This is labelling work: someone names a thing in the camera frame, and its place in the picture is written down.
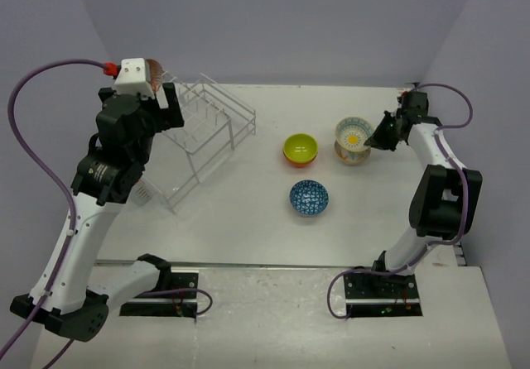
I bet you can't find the blue zigzag patterned bowl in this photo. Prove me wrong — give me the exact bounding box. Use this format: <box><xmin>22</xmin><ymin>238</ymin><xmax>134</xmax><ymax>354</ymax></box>
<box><xmin>145</xmin><ymin>59</ymin><xmax>164</xmax><ymax>98</ymax></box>

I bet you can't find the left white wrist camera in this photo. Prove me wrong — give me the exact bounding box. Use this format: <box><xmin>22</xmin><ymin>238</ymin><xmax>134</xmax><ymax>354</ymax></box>
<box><xmin>114</xmin><ymin>58</ymin><xmax>155</xmax><ymax>98</ymax></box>

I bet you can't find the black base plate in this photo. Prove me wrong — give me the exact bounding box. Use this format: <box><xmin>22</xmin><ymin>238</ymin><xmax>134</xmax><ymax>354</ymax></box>
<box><xmin>343</xmin><ymin>274</ymin><xmax>423</xmax><ymax>319</ymax></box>
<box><xmin>118</xmin><ymin>271</ymin><xmax>200</xmax><ymax>319</ymax></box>

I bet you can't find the white wire dish rack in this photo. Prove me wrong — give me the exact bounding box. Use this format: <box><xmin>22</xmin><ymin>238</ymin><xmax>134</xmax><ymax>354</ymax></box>
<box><xmin>130</xmin><ymin>71</ymin><xmax>257</xmax><ymax>211</ymax></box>

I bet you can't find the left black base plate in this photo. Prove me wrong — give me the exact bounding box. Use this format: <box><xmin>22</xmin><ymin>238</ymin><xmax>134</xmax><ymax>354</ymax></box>
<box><xmin>118</xmin><ymin>271</ymin><xmax>200</xmax><ymax>319</ymax></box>

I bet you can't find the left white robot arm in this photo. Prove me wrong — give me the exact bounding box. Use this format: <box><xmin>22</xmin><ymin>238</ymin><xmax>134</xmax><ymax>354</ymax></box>
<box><xmin>10</xmin><ymin>83</ymin><xmax>185</xmax><ymax>342</ymax></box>

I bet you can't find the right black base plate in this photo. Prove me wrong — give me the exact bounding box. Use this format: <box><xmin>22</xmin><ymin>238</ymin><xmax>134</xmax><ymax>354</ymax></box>
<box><xmin>343</xmin><ymin>274</ymin><xmax>423</xmax><ymax>319</ymax></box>

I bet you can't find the cream floral patterned bowl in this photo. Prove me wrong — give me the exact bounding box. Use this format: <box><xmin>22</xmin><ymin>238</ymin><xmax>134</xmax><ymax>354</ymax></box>
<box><xmin>334</xmin><ymin>141</ymin><xmax>371</xmax><ymax>165</ymax></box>

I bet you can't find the orange plastic bowl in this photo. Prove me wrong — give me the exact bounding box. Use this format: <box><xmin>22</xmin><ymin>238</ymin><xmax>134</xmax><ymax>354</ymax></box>
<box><xmin>283</xmin><ymin>152</ymin><xmax>317</xmax><ymax>168</ymax></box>

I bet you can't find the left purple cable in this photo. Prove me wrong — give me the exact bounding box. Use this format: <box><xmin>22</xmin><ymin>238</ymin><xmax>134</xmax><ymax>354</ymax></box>
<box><xmin>0</xmin><ymin>59</ymin><xmax>214</xmax><ymax>369</ymax></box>

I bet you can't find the lime green bowl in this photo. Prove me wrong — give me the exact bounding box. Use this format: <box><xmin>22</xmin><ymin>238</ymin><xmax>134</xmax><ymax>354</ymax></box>
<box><xmin>282</xmin><ymin>133</ymin><xmax>319</xmax><ymax>161</ymax></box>

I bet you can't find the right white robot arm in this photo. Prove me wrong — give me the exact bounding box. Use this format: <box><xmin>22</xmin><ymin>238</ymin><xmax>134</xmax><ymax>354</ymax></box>
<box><xmin>364</xmin><ymin>84</ymin><xmax>483</xmax><ymax>297</ymax></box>

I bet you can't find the blue triangle patterned bowl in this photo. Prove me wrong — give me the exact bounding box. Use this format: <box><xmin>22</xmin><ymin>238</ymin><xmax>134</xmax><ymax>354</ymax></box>
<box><xmin>289</xmin><ymin>180</ymin><xmax>330</xmax><ymax>217</ymax></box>

